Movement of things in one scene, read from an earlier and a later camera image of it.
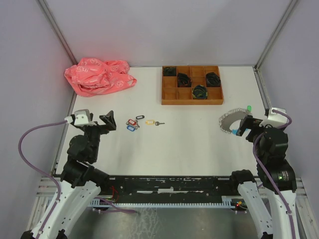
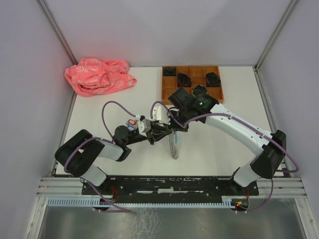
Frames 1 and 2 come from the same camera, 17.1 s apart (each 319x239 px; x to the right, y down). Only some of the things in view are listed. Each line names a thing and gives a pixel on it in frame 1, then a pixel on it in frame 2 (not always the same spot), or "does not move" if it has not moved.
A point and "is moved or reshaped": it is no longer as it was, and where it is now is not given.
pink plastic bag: [91, 76] does not move
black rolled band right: [213, 80] does not move
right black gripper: [250, 122] -> [175, 128]
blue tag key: [130, 128] does not move
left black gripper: [110, 124] -> [158, 132]
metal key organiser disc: [230, 117] is moved or reshaped
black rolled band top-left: [169, 71] does not move
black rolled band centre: [184, 80] does not move
